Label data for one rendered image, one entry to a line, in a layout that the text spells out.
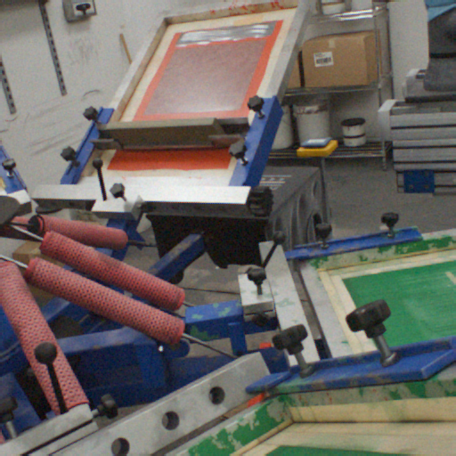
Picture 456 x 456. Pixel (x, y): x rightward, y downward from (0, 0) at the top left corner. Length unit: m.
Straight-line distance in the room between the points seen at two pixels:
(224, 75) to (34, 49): 2.47
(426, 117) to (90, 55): 3.22
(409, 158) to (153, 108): 0.79
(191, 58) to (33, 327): 1.28
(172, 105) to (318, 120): 3.40
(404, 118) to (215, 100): 0.55
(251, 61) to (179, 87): 0.24
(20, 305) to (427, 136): 1.23
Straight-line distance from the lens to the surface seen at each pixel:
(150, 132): 1.75
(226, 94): 1.86
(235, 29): 2.09
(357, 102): 5.52
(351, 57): 4.95
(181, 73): 2.04
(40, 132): 4.22
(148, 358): 1.17
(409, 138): 1.84
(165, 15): 2.29
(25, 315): 1.01
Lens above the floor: 1.63
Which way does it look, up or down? 22 degrees down
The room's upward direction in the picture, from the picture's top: 10 degrees counter-clockwise
